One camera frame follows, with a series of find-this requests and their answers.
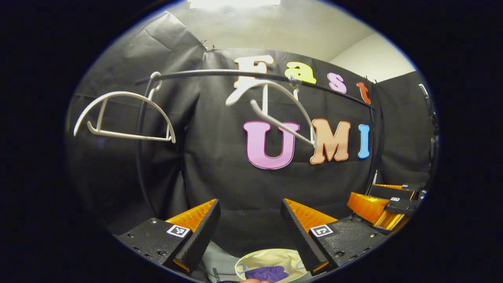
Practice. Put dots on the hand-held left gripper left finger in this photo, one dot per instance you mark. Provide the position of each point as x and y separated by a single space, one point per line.
204 232

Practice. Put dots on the white plastic hanger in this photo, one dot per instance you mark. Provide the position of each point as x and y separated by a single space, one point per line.
267 98
118 93

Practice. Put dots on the ceiling light panel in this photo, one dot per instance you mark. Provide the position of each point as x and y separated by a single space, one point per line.
235 4

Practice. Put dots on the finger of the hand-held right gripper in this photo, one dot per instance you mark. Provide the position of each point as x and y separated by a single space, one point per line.
369 208
393 192

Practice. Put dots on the black clothes rack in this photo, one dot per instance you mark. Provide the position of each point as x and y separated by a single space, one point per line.
177 74

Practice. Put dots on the beige laundry hamper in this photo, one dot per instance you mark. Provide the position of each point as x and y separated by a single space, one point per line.
267 257

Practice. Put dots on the purple shirt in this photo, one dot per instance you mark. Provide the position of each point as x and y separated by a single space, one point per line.
267 273

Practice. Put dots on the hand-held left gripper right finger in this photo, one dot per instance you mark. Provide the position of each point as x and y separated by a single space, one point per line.
298 232

